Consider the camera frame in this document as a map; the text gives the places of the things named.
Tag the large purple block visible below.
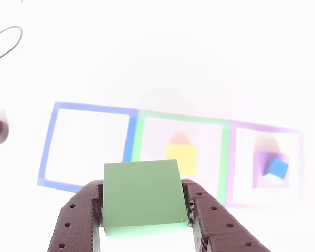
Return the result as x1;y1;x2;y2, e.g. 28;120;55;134
252;151;290;189

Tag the green cube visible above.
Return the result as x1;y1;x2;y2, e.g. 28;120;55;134
102;159;188;239

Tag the orange block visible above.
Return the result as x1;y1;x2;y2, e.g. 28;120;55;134
164;143;197;177

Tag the small blue cube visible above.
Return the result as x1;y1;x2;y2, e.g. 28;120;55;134
262;157;289;183

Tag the purple square frame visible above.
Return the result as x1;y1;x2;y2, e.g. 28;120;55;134
224;120;305;209

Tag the green square frame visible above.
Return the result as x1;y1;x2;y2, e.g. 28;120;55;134
131;110;230;205

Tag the blue square frame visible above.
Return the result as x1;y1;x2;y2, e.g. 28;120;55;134
37;101;139;194

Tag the black cable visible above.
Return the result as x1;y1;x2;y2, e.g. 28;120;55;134
0;25;24;66

